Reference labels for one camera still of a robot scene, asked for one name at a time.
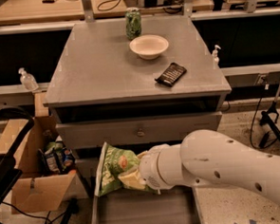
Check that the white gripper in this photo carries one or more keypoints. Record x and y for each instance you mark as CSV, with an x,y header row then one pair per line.
x,y
149,170

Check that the green jalapeno chip bag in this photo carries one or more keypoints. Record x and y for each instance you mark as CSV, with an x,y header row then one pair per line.
x,y
114,161

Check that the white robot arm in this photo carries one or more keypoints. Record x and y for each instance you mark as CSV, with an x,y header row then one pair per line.
x,y
205,158

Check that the grey bottom drawer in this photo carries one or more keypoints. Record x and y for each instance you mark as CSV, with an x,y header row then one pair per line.
x,y
175,206

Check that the grey drawer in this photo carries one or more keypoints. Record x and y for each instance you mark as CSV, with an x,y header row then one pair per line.
x,y
175,206
87,167
95,134

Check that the grey top drawer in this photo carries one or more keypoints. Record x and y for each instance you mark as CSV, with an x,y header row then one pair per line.
x,y
95,134

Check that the grey middle drawer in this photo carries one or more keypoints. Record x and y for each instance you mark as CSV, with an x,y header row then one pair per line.
x,y
87,167

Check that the grey wooden drawer cabinet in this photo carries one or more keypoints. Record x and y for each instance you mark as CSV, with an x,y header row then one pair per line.
x,y
99,78

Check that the snack bags in box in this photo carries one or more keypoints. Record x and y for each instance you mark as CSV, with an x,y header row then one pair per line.
x,y
56,158

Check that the black snack bar packet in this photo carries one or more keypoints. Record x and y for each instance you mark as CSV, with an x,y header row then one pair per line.
x,y
171,75

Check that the brown cardboard box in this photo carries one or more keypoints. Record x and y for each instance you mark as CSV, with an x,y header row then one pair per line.
x,y
35,190

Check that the white ceramic bowl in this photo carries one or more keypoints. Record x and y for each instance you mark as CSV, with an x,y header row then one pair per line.
x,y
149,46

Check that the white pump bottle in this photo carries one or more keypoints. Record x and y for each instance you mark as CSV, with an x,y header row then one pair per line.
x,y
215,54

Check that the clear sanitizer bottle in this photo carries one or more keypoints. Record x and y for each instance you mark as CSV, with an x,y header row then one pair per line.
x,y
27,80

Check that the green soda can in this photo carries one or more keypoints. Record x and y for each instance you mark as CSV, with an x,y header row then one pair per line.
x,y
133,23

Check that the wooden desk behind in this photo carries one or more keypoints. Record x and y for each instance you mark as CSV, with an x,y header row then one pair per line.
x,y
17,12

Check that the black chair frame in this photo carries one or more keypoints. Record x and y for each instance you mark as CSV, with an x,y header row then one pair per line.
x,y
8,173

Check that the black stand with cables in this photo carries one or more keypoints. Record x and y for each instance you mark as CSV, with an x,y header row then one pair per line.
x,y
270,118

